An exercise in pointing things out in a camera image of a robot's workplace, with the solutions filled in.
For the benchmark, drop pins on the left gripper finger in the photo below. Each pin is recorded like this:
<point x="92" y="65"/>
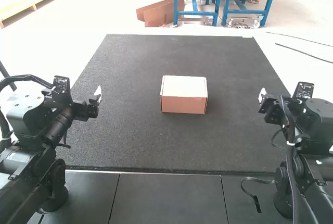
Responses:
<point x="98" y="93"/>

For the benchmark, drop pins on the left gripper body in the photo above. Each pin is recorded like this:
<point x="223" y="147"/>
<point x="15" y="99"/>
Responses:
<point x="87" y="109"/>

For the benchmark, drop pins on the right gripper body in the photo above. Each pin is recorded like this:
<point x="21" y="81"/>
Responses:
<point x="271" y="109"/>

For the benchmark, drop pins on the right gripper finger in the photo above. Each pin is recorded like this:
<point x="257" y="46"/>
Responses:
<point x="262" y="95"/>

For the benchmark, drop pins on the cardboard box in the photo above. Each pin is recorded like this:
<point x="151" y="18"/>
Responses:
<point x="183" y="101"/>

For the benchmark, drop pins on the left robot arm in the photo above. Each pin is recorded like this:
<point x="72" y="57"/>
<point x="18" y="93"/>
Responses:
<point x="26" y="135"/>

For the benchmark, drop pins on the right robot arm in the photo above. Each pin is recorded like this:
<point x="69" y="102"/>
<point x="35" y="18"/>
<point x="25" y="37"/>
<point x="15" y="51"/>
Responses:
<point x="314" y="130"/>

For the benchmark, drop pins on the white tape piece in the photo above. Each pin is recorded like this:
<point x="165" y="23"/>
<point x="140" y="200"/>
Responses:
<point x="247" y="37"/>

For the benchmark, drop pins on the thin black strip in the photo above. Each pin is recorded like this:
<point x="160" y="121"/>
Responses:
<point x="304" y="52"/>
<point x="299" y="39"/>

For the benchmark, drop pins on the black mat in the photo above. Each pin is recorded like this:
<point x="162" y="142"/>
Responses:
<point x="156" y="143"/>

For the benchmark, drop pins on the black rod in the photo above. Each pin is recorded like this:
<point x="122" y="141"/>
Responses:
<point x="7" y="75"/>

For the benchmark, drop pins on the dark base panel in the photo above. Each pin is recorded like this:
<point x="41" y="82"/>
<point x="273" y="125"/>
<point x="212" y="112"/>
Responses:
<point x="88" y="198"/>
<point x="169" y="200"/>

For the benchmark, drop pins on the flat cardboard sheets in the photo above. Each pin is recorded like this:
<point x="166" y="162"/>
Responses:
<point x="161" y="11"/>

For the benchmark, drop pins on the wooden pallet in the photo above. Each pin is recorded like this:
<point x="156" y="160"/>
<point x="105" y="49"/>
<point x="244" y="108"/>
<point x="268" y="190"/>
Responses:
<point x="23" y="4"/>

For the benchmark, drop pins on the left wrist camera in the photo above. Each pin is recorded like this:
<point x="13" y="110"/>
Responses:
<point x="61" y="84"/>

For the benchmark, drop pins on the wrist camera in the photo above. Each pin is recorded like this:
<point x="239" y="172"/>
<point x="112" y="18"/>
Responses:
<point x="304" y="89"/>
<point x="61" y="84"/>

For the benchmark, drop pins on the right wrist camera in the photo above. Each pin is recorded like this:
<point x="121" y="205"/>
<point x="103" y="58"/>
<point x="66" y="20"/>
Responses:
<point x="304" y="89"/>

